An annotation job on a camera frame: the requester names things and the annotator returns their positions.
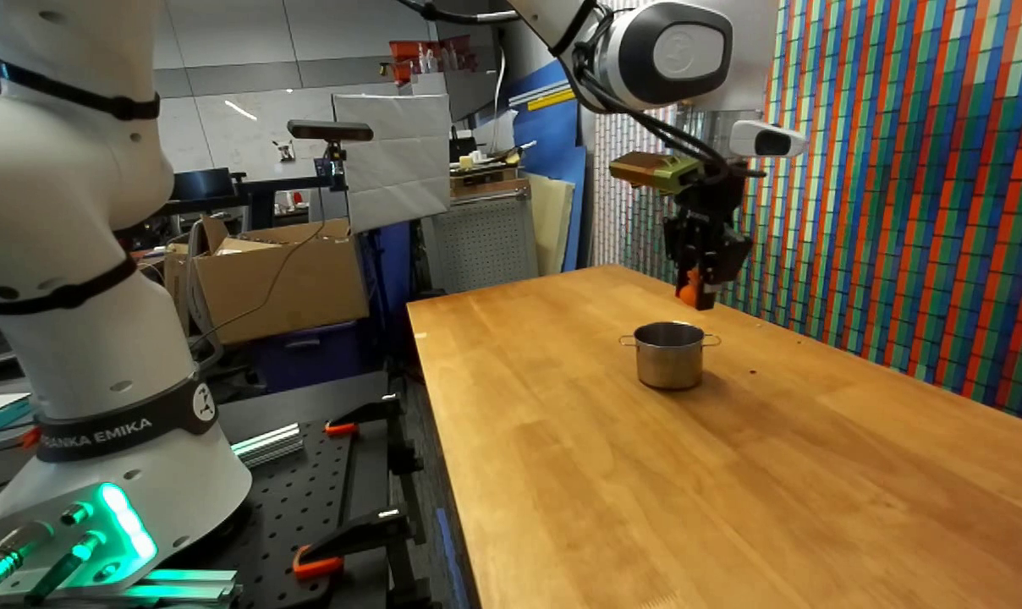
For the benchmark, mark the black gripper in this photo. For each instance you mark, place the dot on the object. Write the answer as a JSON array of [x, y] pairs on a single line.
[[700, 232]]

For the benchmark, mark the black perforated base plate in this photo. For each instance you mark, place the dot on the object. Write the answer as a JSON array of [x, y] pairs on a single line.
[[301, 492]]

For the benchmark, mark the orange black clamp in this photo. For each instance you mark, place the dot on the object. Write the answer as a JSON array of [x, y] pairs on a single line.
[[365, 532], [388, 408]]

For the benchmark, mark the cardboard box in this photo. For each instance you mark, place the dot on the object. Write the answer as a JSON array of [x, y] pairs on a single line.
[[265, 282]]

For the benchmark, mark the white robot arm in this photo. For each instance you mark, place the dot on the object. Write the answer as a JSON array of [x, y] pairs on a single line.
[[127, 418]]

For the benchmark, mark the silver metal cup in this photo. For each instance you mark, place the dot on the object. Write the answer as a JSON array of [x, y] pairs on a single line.
[[667, 355]]

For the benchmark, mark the white board panel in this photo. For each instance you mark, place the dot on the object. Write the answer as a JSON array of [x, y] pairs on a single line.
[[405, 169]]

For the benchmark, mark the olive wrist camera box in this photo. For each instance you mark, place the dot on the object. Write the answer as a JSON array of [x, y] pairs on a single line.
[[658, 169]]

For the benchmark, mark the black camera on stand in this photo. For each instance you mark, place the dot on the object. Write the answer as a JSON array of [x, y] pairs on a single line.
[[331, 138]]

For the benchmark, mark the orange rubber duck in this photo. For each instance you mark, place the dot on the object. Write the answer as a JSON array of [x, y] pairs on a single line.
[[690, 289]]

